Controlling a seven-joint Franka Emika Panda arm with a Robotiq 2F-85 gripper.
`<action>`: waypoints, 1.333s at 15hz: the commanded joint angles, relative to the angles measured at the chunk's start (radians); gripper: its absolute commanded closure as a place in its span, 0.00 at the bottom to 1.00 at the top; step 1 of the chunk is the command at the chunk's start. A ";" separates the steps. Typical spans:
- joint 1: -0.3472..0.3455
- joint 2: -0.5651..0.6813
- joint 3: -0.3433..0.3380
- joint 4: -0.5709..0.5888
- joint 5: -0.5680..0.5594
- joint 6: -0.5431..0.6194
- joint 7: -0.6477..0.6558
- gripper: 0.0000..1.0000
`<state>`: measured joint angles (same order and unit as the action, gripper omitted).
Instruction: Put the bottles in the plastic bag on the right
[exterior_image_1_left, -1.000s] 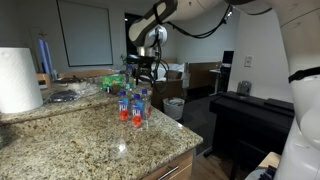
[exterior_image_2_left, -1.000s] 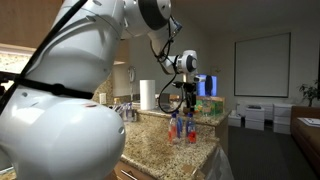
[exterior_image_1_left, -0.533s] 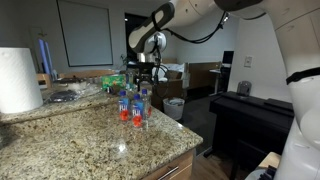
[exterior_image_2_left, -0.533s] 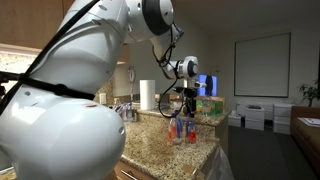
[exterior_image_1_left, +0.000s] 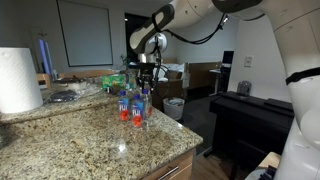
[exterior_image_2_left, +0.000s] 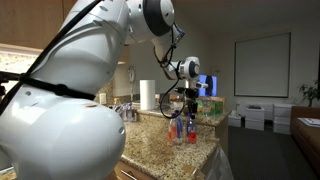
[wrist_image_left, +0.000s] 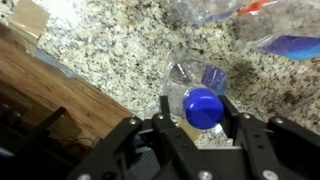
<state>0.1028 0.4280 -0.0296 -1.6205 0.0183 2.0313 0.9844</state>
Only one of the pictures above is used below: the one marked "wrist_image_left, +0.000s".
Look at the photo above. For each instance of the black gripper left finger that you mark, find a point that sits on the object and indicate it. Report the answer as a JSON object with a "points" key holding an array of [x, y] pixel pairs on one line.
{"points": [[180, 156]]}

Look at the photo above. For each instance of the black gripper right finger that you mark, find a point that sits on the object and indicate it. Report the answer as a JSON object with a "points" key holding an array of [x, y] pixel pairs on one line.
{"points": [[256, 150]]}

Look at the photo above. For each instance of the clear blue-capped water bottle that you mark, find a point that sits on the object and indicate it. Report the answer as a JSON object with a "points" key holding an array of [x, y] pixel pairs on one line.
{"points": [[290, 36], [186, 73], [203, 10]]}

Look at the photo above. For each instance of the clear plastic bag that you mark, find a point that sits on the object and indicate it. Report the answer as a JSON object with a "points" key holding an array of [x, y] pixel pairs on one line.
{"points": [[56, 65]]}

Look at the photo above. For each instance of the tan tape piece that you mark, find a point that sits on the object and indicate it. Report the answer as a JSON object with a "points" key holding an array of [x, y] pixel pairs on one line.
{"points": [[28, 18]]}

